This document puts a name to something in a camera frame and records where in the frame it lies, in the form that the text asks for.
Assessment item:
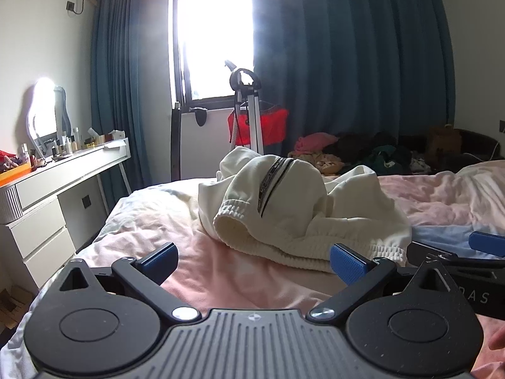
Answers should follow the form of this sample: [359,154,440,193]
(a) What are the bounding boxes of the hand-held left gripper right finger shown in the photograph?
[309,243,455,322]

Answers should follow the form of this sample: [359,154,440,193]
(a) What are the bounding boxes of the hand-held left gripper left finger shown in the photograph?
[58,242,203,323]

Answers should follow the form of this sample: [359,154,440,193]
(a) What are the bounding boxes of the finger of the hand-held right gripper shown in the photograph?
[406,242,505,269]
[469,231,505,260]

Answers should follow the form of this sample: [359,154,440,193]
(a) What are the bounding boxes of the cream white pants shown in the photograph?
[197,146,413,274]

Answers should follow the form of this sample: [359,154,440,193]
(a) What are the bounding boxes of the pile of dark clothes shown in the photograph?
[324,131,435,176]

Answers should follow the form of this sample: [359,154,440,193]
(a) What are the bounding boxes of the person's right hand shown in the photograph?
[488,325,505,351]

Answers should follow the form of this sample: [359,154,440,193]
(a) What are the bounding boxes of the dark sofa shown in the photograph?
[398,128,501,174]

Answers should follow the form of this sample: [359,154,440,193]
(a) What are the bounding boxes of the brown bag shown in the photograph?
[428,124,463,159]

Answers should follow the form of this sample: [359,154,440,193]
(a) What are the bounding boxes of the white dressing table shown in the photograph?
[0,137,133,290]

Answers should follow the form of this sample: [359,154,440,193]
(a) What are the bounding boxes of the pink cloth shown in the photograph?
[295,132,339,154]

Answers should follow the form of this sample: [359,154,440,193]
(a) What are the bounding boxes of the row of cosmetic bottles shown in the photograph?
[20,126,124,166]

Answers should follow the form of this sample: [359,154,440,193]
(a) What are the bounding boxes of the cardboard box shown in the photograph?
[0,286,37,330]

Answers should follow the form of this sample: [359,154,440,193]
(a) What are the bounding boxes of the red garment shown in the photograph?
[228,106,289,147]

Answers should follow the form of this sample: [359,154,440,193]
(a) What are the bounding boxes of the orange tray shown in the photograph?
[0,164,32,187]

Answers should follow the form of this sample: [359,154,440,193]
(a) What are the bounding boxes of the narrow blue curtain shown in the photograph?
[90,0,179,199]

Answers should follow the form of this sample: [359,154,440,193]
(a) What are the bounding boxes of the lit vanity mirror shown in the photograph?
[26,77,72,148]

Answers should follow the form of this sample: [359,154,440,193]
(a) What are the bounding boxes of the wide blue curtain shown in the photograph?
[248,0,454,153]

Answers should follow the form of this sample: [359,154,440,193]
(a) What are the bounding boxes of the window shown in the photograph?
[171,0,258,108]

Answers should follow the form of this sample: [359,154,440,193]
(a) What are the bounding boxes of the white cable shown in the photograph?
[461,140,500,164]

